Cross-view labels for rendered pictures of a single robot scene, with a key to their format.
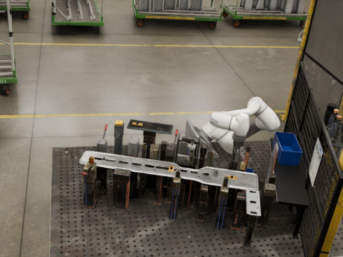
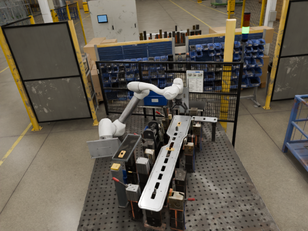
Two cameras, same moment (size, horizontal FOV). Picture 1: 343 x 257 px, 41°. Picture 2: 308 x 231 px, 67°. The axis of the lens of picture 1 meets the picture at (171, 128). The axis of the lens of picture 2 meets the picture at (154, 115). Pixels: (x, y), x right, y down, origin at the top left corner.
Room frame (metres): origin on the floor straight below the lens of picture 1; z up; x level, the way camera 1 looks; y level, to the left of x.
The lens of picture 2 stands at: (2.59, 1.76, 2.43)
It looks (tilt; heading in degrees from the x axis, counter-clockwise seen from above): 30 degrees down; 285
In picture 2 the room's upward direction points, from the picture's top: 5 degrees counter-clockwise
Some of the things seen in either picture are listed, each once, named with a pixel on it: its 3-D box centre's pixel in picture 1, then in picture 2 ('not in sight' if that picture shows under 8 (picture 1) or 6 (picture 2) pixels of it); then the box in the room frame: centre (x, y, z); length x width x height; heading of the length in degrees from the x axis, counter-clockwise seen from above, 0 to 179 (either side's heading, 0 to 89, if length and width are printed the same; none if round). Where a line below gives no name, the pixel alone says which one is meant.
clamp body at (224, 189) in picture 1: (221, 206); (196, 137); (2.70, -0.42, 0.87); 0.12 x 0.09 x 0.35; 176
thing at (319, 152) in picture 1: (316, 162); (195, 81); (2.76, -1.04, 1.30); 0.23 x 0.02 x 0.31; 176
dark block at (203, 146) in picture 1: (200, 167); not in sight; (3.13, -0.27, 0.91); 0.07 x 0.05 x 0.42; 176
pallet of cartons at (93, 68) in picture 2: not in sight; (93, 75); (5.35, -3.29, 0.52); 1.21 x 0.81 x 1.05; 109
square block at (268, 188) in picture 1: (266, 205); (194, 121); (2.75, -0.76, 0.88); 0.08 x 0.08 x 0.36; 86
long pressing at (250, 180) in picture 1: (168, 169); (170, 151); (2.93, -0.01, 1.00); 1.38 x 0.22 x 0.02; 86
